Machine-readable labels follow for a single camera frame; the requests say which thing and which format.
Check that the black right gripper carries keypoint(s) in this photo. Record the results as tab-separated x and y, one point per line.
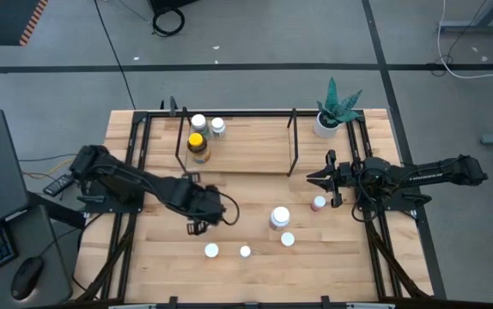
349	176

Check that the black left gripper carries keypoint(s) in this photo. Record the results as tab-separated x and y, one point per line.
208	206

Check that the large plain white bottle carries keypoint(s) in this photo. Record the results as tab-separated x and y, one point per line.
280	214

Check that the brown fish oil bottle yellow cap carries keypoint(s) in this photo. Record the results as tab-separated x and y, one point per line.
196	141

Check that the small white bottle grey label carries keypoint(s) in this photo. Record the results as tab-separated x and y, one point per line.
217	124

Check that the clear bottle green label white cap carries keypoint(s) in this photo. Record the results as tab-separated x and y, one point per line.
198	122

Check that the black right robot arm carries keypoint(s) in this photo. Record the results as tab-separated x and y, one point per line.
435	173

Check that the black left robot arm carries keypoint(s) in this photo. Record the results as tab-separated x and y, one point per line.
143	182

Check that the pink-capped small bottle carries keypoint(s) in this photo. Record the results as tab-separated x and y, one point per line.
318	201

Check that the green plant in white pot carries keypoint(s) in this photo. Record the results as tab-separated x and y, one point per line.
326	126

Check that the black rectangular control box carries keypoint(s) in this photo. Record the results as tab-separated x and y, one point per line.
57	185

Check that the black computer mouse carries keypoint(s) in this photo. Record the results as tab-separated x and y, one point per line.
26	278

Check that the black stand base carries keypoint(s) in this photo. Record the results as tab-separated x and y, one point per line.
169	3

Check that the grey desk leg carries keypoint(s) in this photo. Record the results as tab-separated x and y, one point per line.
474	26

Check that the black mat orange stripes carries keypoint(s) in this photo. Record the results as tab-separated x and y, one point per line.
6	21

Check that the wooden shelf black metal frame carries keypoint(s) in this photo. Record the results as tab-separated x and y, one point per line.
251	150

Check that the black metal rig frame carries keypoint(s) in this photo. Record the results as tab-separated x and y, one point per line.
246	113

